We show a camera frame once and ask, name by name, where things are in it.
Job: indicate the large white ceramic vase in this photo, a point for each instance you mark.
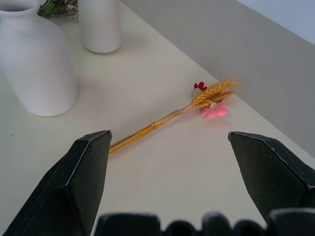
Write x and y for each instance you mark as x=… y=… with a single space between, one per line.
x=34 y=66

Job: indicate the golden wheat stalk bundle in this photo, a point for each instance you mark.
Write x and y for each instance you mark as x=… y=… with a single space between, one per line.
x=172 y=115

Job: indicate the green leafy plant sprig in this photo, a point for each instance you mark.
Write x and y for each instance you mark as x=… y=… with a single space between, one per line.
x=57 y=8

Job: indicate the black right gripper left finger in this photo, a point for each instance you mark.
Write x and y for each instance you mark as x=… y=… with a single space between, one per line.
x=66 y=186

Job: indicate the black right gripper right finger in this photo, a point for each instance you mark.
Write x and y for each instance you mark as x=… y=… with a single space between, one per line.
x=273 y=177

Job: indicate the small white cylindrical vase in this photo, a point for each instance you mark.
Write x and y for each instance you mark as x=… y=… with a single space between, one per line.
x=99 y=24

